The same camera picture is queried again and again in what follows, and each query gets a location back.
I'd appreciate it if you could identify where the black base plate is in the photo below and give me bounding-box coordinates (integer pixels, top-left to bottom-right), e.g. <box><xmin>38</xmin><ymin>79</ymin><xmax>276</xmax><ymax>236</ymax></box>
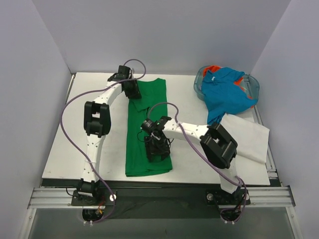
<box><xmin>66</xmin><ymin>185</ymin><xmax>251</xmax><ymax>222</ymax></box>

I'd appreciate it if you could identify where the aluminium frame rail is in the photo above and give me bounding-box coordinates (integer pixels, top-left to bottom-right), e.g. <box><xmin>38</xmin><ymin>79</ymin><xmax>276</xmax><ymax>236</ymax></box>
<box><xmin>29</xmin><ymin>73</ymin><xmax>295</xmax><ymax>209</ymax></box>

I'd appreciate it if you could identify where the orange t shirt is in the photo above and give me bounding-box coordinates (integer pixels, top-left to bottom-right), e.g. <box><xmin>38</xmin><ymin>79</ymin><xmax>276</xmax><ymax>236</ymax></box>
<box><xmin>202</xmin><ymin>65</ymin><xmax>256</xmax><ymax>108</ymax></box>

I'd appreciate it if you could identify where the blue t shirt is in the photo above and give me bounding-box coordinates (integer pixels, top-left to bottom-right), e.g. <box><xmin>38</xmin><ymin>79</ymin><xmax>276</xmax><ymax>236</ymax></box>
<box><xmin>200</xmin><ymin>67</ymin><xmax>257</xmax><ymax>125</ymax></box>

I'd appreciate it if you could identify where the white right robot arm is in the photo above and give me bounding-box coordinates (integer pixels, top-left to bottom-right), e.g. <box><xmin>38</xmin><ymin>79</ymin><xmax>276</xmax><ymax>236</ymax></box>
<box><xmin>141</xmin><ymin>116</ymin><xmax>243</xmax><ymax>203</ymax></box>

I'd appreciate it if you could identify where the clear blue plastic bin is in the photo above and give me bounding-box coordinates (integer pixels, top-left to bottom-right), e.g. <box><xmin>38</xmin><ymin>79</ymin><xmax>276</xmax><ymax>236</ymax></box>
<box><xmin>193</xmin><ymin>66</ymin><xmax>260</xmax><ymax>101</ymax></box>

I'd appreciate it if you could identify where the green t shirt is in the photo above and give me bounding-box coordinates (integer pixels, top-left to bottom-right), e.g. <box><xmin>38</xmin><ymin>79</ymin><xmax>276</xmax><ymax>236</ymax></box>
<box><xmin>125</xmin><ymin>78</ymin><xmax>172</xmax><ymax>177</ymax></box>

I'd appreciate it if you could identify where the white cloth sheet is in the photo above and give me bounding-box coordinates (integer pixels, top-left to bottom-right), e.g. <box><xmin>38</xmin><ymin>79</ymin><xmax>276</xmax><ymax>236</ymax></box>
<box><xmin>219</xmin><ymin>113</ymin><xmax>271</xmax><ymax>165</ymax></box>

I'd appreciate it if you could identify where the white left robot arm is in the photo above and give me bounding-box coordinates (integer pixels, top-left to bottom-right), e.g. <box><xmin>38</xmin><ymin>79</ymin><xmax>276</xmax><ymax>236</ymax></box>
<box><xmin>77</xmin><ymin>65</ymin><xmax>142</xmax><ymax>205</ymax></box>

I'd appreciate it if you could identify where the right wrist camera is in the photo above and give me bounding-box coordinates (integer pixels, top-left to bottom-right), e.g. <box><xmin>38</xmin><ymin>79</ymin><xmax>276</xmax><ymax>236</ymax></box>
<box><xmin>141</xmin><ymin>118</ymin><xmax>155</xmax><ymax>132</ymax></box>

